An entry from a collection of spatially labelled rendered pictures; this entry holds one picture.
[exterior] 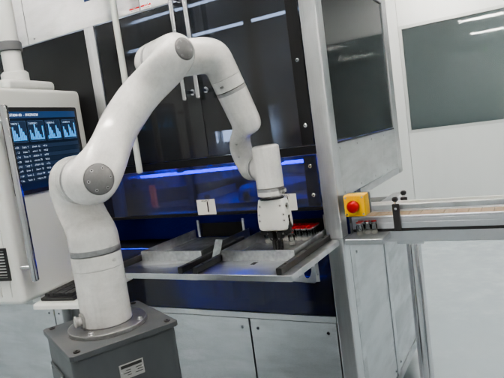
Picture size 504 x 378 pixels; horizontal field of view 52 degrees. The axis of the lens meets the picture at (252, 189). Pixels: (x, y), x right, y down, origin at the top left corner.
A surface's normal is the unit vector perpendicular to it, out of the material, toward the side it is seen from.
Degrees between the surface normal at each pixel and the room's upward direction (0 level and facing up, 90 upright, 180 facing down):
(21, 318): 90
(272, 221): 94
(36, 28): 90
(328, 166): 90
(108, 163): 72
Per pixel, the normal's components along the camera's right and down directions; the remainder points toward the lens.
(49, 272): 0.94, -0.09
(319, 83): -0.47, 0.16
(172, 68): 0.22, 0.53
